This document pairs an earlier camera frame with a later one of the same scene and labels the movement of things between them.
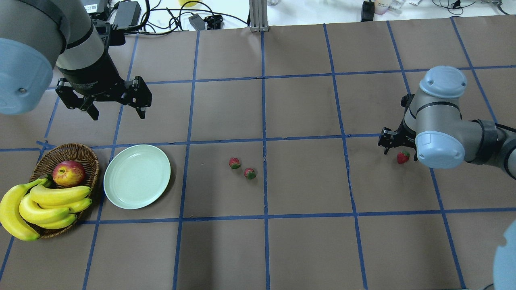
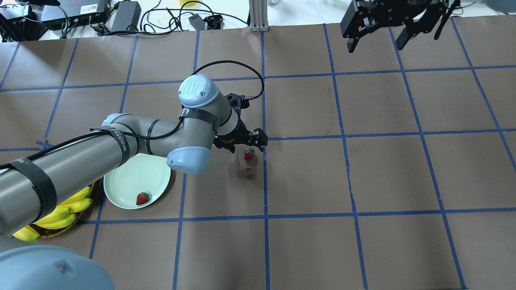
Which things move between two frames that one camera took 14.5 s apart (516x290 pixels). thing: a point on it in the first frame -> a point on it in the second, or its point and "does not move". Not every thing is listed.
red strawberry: (250, 173) does not move
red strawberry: (402, 157) -> (142, 198)
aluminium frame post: (258, 12) does not move
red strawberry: (234, 163) -> (249, 153)
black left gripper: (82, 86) -> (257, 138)
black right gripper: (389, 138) -> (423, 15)
